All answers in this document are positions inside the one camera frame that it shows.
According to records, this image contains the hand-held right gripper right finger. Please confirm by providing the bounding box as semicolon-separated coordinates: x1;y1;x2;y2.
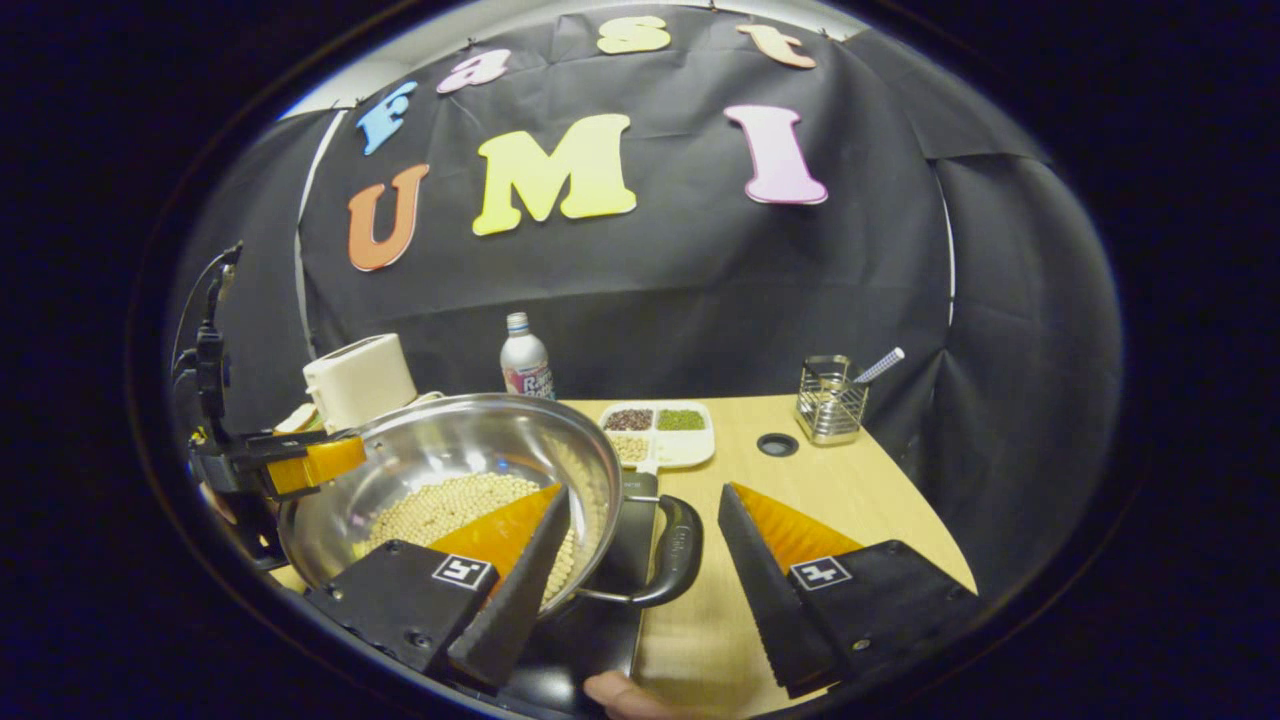
717;482;983;698

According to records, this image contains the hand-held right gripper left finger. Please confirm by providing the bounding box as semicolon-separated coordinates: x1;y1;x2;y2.
305;485;573;691

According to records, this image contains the black induction cooktop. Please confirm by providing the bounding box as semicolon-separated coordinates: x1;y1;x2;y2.
500;470;661;716

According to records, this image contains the pile of yellow soybeans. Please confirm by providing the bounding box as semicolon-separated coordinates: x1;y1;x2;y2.
360;472;581;601

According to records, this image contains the stainless steel pot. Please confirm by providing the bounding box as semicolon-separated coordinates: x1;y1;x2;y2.
277;393;705;621

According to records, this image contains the white toaster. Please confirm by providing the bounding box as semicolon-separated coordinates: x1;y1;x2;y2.
303;333;419;433

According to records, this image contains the white divided bean tray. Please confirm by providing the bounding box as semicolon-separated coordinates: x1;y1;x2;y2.
598;400;717;473

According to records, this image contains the silver drink bottle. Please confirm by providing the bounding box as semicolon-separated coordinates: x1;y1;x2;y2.
500;312;556;401

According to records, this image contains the metal wire utensil holder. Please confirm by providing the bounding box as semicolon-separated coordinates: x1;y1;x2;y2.
796;355;869;446

